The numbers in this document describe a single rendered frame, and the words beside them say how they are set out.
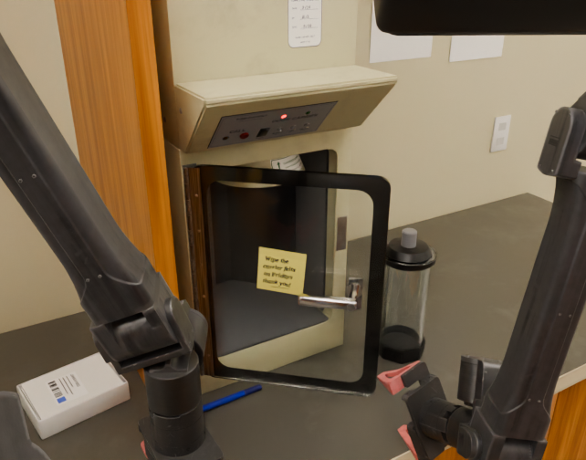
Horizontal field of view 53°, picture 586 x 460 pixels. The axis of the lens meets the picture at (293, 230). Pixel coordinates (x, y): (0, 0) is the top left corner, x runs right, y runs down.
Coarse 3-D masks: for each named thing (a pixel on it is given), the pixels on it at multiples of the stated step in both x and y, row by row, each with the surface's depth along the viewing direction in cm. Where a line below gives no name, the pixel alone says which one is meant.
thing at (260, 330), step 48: (240, 192) 89; (288, 192) 88; (336, 192) 86; (384, 192) 85; (240, 240) 93; (288, 240) 91; (336, 240) 90; (384, 240) 88; (240, 288) 97; (336, 288) 93; (240, 336) 101; (288, 336) 99; (336, 336) 97; (288, 384) 103; (336, 384) 101
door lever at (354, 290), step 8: (352, 288) 92; (360, 288) 92; (304, 296) 90; (312, 296) 90; (320, 296) 90; (328, 296) 90; (352, 296) 90; (360, 296) 93; (304, 304) 90; (312, 304) 89; (320, 304) 89; (328, 304) 89; (336, 304) 88; (344, 304) 88; (352, 304) 88
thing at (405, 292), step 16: (432, 256) 110; (400, 272) 109; (416, 272) 109; (384, 288) 114; (400, 288) 111; (416, 288) 111; (384, 304) 115; (400, 304) 112; (416, 304) 112; (384, 320) 116; (400, 320) 114; (416, 320) 114; (384, 336) 117; (400, 336) 115; (416, 336) 116
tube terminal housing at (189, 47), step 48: (192, 0) 82; (240, 0) 85; (336, 0) 93; (192, 48) 84; (240, 48) 88; (288, 48) 92; (336, 48) 96; (288, 144) 98; (336, 144) 103; (192, 288) 99
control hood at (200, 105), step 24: (288, 72) 93; (312, 72) 93; (336, 72) 93; (360, 72) 93; (384, 72) 93; (192, 96) 79; (216, 96) 77; (240, 96) 78; (264, 96) 80; (288, 96) 82; (312, 96) 84; (336, 96) 87; (360, 96) 90; (384, 96) 94; (192, 120) 81; (216, 120) 81; (336, 120) 96; (360, 120) 99; (192, 144) 85; (240, 144) 91
